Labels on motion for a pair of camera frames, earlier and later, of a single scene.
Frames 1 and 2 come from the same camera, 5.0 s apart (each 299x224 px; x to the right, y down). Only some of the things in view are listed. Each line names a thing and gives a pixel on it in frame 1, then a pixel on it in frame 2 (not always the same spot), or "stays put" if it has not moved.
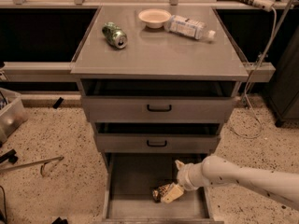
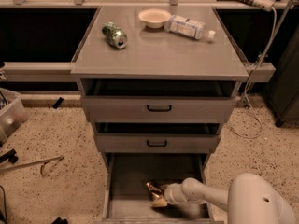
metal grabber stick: [43, 163] stays put
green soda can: [115, 35] stays put
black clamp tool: [9, 156] stays put
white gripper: [187, 176] -> [171, 193]
